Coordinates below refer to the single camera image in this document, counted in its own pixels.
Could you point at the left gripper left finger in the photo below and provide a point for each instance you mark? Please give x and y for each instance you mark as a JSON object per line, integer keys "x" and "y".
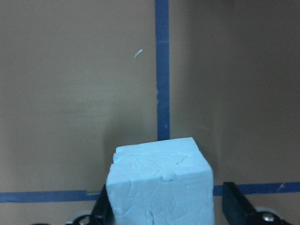
{"x": 102, "y": 213}

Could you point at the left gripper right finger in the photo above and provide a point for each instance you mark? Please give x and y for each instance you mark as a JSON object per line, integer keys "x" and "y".
{"x": 237, "y": 209}

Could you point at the light blue block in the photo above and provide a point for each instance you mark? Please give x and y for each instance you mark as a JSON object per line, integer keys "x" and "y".
{"x": 161, "y": 183}

